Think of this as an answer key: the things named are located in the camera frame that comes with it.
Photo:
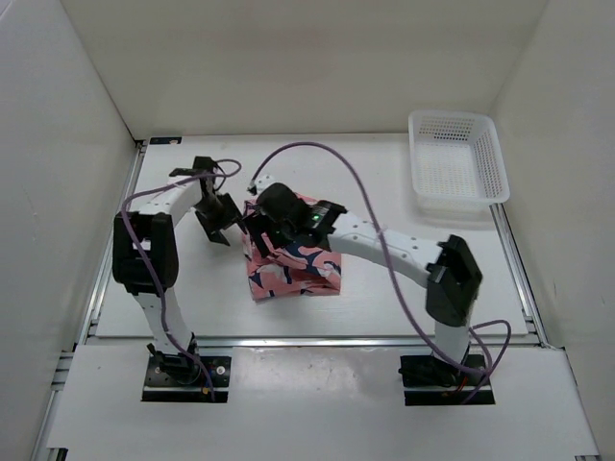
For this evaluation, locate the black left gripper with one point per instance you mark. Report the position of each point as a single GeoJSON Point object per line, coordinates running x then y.
{"type": "Point", "coordinates": [232, 214]}

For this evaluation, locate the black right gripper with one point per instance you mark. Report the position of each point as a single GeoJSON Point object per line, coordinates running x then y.
{"type": "Point", "coordinates": [258, 222]}

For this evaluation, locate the pink shark print shorts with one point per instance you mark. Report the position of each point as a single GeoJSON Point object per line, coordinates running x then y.
{"type": "Point", "coordinates": [291, 271]}

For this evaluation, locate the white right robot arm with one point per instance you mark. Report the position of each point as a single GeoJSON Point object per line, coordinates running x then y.
{"type": "Point", "coordinates": [447, 271]}

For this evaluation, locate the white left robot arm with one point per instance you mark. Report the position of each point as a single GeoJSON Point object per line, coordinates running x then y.
{"type": "Point", "coordinates": [145, 260]}

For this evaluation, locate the dark label sticker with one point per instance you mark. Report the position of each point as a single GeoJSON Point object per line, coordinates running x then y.
{"type": "Point", "coordinates": [165, 140]}

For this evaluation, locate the white perforated plastic basket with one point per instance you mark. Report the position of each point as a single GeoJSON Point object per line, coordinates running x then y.
{"type": "Point", "coordinates": [456, 161]}

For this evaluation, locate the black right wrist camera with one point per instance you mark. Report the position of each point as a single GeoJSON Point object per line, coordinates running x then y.
{"type": "Point", "coordinates": [278, 200]}

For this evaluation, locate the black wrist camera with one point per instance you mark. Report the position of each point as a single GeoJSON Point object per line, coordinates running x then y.
{"type": "Point", "coordinates": [278, 200]}
{"type": "Point", "coordinates": [200, 166]}

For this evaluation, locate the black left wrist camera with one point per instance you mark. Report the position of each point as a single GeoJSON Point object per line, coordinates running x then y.
{"type": "Point", "coordinates": [200, 166]}

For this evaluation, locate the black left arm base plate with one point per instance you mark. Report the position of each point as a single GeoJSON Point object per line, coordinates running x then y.
{"type": "Point", "coordinates": [159, 386]}

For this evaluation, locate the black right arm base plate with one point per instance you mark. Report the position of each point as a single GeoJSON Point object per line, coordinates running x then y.
{"type": "Point", "coordinates": [428, 381]}

